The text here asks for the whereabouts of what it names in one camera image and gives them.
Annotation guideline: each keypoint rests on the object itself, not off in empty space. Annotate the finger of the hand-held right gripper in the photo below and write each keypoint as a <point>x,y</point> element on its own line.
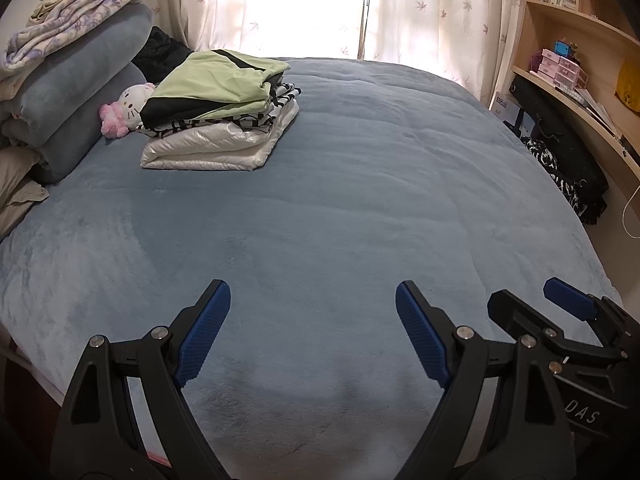
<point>570,297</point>
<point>515,310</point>

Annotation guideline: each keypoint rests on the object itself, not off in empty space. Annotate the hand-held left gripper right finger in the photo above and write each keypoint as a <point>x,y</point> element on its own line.
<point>422,340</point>

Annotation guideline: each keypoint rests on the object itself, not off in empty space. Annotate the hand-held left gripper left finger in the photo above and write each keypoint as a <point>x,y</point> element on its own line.
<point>202,335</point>

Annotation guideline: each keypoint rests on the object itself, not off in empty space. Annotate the green and black hooded jacket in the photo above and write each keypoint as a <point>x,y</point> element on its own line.
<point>210,80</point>

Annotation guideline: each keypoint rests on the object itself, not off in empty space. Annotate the black and white patterned cloth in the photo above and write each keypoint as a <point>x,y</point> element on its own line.
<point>560,180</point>

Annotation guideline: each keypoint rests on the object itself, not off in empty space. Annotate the long black bag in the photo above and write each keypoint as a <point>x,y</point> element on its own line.
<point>570,150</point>

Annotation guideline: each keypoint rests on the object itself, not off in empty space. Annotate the white shiny puffer jacket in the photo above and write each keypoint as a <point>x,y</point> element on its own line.
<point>215,147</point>

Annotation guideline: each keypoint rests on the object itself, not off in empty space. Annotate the stack of papers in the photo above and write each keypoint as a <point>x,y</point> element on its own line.
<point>597,110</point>

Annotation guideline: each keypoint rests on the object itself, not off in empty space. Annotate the blue and white cardboard box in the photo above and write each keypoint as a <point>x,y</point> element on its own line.
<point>510,112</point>

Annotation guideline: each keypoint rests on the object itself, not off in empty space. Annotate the yellow bag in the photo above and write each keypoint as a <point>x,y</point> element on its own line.
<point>629,87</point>

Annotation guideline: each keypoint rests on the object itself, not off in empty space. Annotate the pink storage boxes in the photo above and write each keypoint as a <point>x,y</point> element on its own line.
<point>560,72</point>

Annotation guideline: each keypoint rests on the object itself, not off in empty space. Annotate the blue rolled blanket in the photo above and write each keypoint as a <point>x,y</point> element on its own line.
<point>85,55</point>
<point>80,132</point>

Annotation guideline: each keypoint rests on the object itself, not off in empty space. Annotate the beige pillow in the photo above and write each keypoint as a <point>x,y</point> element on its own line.
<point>17,185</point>

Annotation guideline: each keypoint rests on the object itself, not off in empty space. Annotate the pink and white plush cat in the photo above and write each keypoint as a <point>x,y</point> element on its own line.
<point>132,102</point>

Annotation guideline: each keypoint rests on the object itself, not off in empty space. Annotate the small blue toy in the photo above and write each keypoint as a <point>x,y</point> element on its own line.
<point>563,49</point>

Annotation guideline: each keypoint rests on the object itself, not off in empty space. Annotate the black and white printed garment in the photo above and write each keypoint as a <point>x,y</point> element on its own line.
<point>282,95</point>

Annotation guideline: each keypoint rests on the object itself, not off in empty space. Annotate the wooden bookshelf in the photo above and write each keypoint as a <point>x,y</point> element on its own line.
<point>600,35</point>

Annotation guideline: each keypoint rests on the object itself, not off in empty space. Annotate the white leaf-print curtain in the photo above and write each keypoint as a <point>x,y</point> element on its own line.
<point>440,15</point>
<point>240,5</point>

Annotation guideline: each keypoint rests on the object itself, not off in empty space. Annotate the purple floral blanket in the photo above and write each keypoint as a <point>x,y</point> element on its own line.
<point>75,17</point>

